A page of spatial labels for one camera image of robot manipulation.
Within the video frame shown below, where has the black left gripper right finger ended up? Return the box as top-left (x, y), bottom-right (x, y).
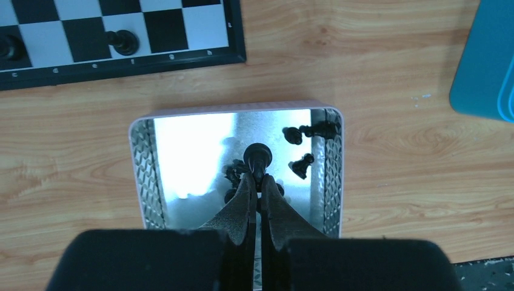
top-left (261, 175), bottom-right (327, 251)

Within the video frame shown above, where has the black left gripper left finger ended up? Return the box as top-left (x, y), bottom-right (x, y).
top-left (200, 173), bottom-right (257, 246)

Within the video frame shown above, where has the black chess piece in tray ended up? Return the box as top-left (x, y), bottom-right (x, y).
top-left (289, 153), bottom-right (315, 179)
top-left (282, 121), bottom-right (341, 145)

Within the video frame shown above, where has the black chess piece on board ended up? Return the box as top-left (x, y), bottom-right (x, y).
top-left (1, 35), bottom-right (25, 61)
top-left (105, 30), bottom-right (139, 56)

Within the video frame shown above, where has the silver metal tray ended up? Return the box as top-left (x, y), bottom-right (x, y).
top-left (128, 100), bottom-right (344, 238)

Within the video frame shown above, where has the blue plastic bin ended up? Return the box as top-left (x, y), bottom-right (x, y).
top-left (449, 1), bottom-right (513, 122)

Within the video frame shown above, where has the black and white chessboard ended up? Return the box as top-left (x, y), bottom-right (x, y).
top-left (1, 0), bottom-right (247, 90)

